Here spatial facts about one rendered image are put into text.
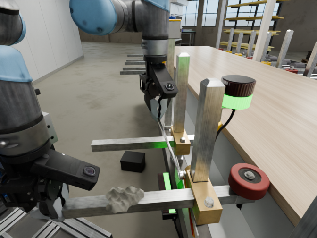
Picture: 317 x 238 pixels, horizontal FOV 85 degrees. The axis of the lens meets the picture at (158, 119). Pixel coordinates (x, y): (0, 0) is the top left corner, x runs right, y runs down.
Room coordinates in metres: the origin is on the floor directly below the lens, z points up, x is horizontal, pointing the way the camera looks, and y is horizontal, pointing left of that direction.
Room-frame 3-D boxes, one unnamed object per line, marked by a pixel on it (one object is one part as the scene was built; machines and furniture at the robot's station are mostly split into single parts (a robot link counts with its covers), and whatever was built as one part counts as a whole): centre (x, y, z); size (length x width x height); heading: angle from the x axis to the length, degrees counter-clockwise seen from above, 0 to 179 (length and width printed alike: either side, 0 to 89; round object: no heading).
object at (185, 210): (0.34, -0.07, 0.75); 0.26 x 0.01 x 0.10; 5
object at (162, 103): (0.54, 0.00, 0.96); 0.06 x 0.03 x 0.09; 26
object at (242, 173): (0.28, -0.20, 0.85); 0.08 x 0.08 x 0.11
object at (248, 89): (0.31, -0.15, 1.10); 0.06 x 0.06 x 0.02
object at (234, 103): (0.31, -0.15, 1.08); 0.06 x 0.06 x 0.02
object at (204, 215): (0.29, -0.10, 0.85); 0.13 x 0.06 x 0.05; 5
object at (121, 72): (1.50, 0.11, 0.84); 0.43 x 0.03 x 0.04; 95
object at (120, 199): (0.25, 0.08, 0.87); 0.09 x 0.07 x 0.02; 95
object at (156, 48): (0.53, 0.01, 1.14); 0.08 x 0.08 x 0.05
